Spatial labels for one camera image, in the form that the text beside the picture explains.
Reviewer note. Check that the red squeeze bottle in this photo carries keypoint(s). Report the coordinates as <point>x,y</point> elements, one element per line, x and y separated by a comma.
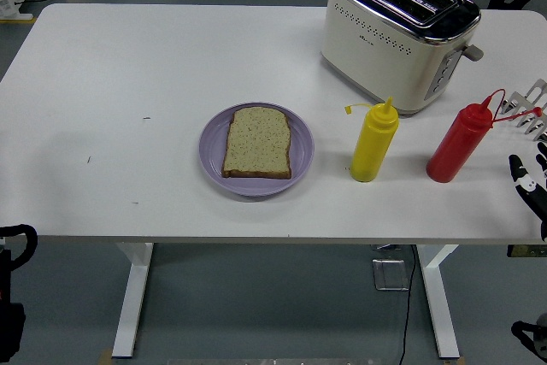
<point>457,147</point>

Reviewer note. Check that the table control box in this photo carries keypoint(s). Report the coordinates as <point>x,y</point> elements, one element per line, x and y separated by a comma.
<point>525,250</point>

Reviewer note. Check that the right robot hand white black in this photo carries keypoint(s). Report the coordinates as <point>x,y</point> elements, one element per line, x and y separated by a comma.
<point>530,190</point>

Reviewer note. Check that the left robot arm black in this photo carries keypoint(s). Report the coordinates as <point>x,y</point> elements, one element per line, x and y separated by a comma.
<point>10,326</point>

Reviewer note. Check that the yellow squeeze bottle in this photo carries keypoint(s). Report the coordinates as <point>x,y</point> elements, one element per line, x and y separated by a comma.
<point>372,147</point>

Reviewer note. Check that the purple plate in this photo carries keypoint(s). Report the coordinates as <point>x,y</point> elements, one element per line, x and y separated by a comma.
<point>210,160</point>

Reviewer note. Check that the cream and chrome toaster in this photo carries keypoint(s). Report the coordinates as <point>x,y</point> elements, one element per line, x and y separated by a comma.
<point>384,57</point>

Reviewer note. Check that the metal toast rack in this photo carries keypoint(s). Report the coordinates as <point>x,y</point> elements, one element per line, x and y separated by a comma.
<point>536,91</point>

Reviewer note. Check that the slice of bread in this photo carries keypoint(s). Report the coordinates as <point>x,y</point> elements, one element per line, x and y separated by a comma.
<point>256,143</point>

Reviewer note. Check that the metal floor plate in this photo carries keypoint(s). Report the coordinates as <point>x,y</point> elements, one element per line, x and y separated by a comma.
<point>389,275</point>

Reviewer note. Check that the white table leg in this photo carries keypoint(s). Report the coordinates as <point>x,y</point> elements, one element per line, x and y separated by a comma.
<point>132,296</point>
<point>440,305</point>

